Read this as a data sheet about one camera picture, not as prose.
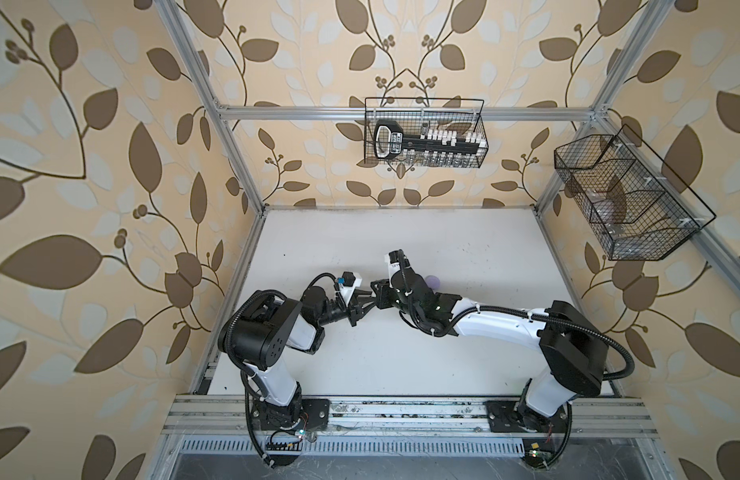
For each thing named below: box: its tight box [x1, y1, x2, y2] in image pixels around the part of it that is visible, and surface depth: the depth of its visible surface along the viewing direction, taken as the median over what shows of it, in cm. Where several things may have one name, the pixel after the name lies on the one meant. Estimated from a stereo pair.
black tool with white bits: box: [373, 120, 487, 162], surface depth 84 cm
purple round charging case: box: [425, 275, 440, 290], surface depth 102 cm
